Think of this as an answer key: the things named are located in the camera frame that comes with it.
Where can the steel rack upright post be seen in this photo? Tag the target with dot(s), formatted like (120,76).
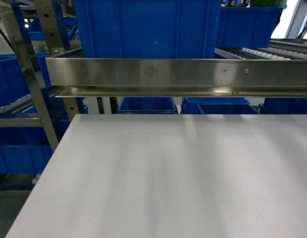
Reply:
(12,17)

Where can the stainless steel roller shelf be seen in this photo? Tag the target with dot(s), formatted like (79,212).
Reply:
(280,70)

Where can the large blue bin left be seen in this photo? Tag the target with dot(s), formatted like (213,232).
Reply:
(165,29)

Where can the blue bin on rollers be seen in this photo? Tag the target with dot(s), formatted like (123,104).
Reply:
(246,27)

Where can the person in green sweater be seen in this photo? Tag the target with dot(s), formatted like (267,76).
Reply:
(269,3)

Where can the blue bins under shelf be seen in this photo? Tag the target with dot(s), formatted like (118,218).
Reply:
(212,106)

